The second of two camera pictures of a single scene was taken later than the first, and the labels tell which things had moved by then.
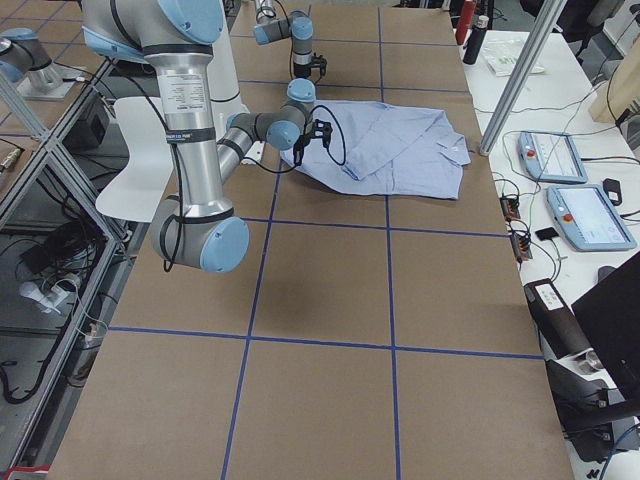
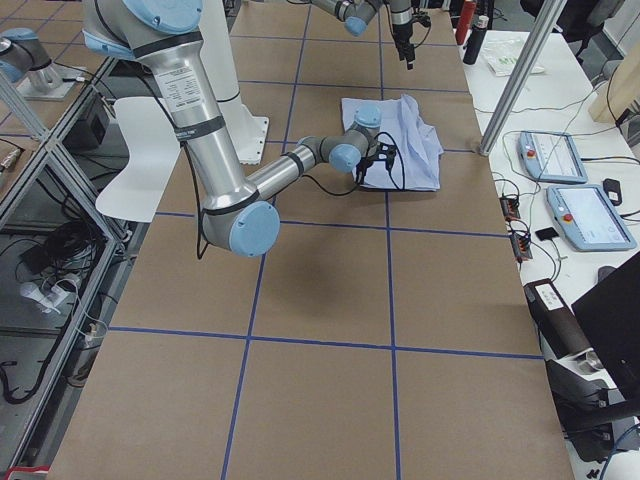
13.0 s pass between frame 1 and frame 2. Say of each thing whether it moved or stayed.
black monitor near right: stayed
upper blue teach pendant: stayed
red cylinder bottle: stayed
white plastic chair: stayed
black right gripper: moved
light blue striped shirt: moved
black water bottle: stayed
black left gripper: moved
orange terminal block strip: stayed
